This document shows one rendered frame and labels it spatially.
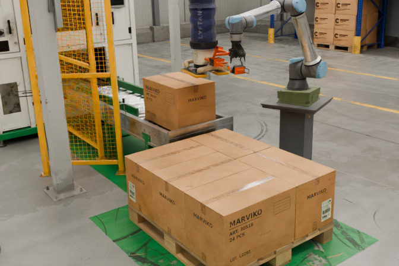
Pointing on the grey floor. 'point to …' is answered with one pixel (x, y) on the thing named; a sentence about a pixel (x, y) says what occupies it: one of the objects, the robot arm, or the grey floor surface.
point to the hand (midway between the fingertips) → (237, 69)
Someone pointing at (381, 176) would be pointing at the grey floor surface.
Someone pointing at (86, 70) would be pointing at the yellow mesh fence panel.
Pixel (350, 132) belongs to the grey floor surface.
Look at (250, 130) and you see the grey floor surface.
